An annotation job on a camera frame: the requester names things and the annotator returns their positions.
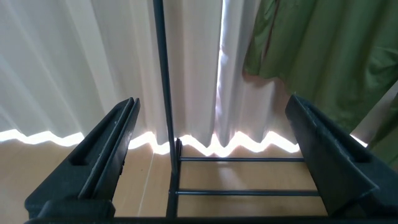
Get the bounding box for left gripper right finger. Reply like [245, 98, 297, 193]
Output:
[284, 94, 398, 218]

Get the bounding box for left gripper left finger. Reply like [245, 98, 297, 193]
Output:
[24, 96, 141, 219]

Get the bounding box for green long-sleeved shirt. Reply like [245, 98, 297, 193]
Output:
[243, 0, 398, 170]

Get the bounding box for black clothes rack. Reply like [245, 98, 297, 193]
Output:
[152, 0, 321, 218]

